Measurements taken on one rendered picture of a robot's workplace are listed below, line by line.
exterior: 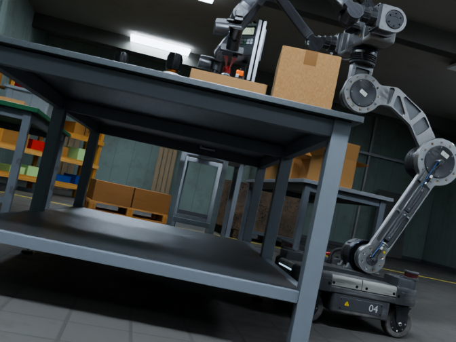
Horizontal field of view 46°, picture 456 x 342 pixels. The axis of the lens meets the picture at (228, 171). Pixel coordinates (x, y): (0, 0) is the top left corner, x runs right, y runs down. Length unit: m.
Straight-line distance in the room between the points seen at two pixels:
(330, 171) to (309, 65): 0.54
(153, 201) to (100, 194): 0.71
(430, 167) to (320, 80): 0.92
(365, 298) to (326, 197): 0.88
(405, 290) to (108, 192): 5.09
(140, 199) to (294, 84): 5.24
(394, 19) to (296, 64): 0.68
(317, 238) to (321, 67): 0.73
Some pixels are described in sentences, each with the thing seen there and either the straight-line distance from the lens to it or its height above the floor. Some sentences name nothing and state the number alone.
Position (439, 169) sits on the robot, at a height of 0.84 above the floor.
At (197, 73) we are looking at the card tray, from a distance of 1.80.
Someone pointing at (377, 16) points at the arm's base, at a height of 1.44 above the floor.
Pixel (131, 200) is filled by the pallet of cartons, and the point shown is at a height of 0.23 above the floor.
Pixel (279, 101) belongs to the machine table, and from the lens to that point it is 1.77.
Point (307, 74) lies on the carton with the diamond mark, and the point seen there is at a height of 1.02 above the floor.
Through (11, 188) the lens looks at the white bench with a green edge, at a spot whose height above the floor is 0.26.
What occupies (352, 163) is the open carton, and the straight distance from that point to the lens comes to 4.58.
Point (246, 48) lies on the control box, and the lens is 3.07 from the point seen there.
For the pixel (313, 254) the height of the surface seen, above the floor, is 0.35.
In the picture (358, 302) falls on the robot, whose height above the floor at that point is 0.14.
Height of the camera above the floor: 0.46
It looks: 3 degrees up
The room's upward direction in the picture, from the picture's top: 12 degrees clockwise
